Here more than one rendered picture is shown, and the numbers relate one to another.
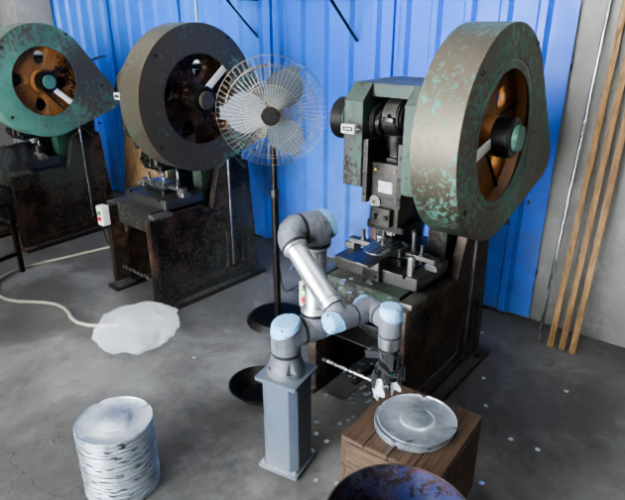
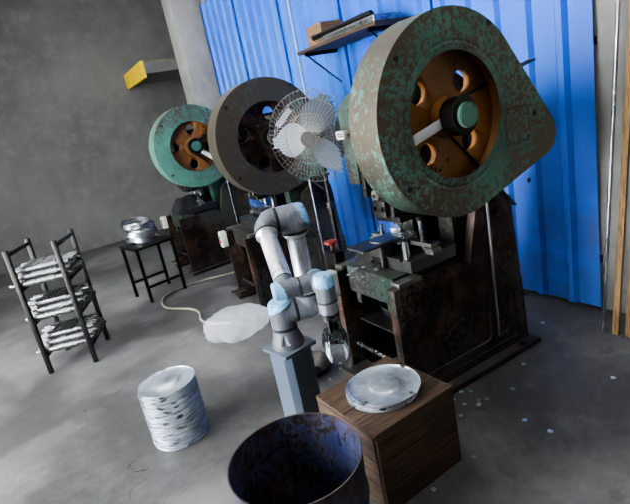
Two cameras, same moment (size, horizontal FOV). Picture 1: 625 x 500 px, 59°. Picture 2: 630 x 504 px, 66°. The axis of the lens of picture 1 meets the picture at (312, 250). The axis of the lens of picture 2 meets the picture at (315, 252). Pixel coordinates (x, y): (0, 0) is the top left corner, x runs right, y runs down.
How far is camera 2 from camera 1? 0.95 m
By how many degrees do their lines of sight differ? 23
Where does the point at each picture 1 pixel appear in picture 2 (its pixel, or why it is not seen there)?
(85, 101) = not seen: hidden behind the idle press
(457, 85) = (373, 74)
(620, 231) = not seen: outside the picture
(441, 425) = (403, 390)
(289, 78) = (320, 106)
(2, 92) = (164, 158)
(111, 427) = (161, 385)
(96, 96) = not seen: hidden behind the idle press
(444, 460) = (392, 420)
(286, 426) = (289, 391)
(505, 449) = (514, 429)
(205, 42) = (269, 91)
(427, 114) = (355, 105)
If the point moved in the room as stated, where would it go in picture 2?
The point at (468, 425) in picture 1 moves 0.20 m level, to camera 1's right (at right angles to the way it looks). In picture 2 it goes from (434, 392) to (489, 394)
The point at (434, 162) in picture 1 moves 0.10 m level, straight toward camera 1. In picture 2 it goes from (366, 146) to (354, 151)
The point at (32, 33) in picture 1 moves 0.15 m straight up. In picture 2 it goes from (182, 112) to (178, 97)
